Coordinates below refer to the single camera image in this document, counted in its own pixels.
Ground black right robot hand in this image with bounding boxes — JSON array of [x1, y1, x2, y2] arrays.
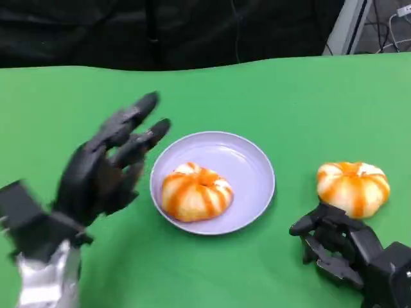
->
[[288, 203, 388, 291]]

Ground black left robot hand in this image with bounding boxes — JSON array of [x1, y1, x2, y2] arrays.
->
[[50, 90, 172, 227]]

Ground orange white toy bread roll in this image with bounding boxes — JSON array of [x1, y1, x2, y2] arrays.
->
[[316, 161, 391, 219], [161, 161, 234, 223]]

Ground lilac plate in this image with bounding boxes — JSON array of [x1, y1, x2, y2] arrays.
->
[[150, 130, 276, 236]]

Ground black backdrop curtain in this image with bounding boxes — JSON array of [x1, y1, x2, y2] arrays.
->
[[0, 0, 344, 72]]

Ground green table cloth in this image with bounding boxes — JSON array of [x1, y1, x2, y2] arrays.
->
[[0, 51, 411, 308]]

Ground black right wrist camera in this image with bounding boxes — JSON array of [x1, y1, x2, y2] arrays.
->
[[358, 241, 411, 308]]

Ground grey metal frame post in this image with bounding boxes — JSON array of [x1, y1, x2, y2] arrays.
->
[[322, 0, 373, 56]]

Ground white cable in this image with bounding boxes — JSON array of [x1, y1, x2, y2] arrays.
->
[[380, 12, 411, 54]]

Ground black floor cables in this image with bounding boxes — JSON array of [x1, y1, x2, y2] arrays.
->
[[364, 0, 398, 55]]

